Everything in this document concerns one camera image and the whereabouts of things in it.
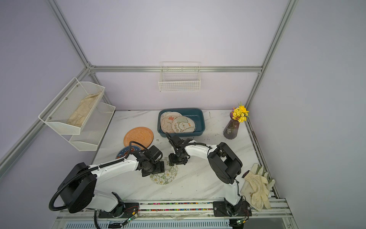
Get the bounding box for green white flower bunny coaster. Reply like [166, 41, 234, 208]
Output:
[150, 157, 178, 185]

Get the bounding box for beige puppy round coaster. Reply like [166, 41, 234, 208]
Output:
[172, 116, 196, 134]

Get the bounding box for pink bunny bow coaster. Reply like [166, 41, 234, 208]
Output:
[160, 112, 175, 133]

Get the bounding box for teal plastic storage box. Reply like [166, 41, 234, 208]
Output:
[157, 108, 205, 137]

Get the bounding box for pink kitty round coaster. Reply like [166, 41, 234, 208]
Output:
[161, 112, 182, 118]

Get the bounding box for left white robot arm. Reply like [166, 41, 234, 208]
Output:
[48, 141, 165, 218]

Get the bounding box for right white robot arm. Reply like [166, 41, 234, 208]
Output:
[165, 133, 243, 209]

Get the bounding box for orange woven round coaster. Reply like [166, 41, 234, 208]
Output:
[124, 127, 154, 148]

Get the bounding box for blue denim bear coaster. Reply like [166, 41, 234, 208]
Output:
[116, 145, 141, 159]

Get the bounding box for yellow flower bunch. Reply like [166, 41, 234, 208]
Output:
[230, 102, 249, 123]

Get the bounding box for beige cloth in shelf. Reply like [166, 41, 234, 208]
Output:
[67, 93, 101, 127]

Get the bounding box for cream work gloves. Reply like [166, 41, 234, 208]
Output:
[240, 163, 276, 211]

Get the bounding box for white mesh two-tier shelf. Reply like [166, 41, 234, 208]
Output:
[39, 78, 115, 151]

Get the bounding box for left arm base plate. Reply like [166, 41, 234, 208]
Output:
[98, 202, 140, 219]

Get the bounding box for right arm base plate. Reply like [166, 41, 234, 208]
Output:
[213, 198, 252, 217]

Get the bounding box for white wire wall basket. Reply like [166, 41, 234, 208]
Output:
[158, 62, 201, 93]

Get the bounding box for aluminium mounting rail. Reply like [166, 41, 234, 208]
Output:
[55, 197, 294, 221]

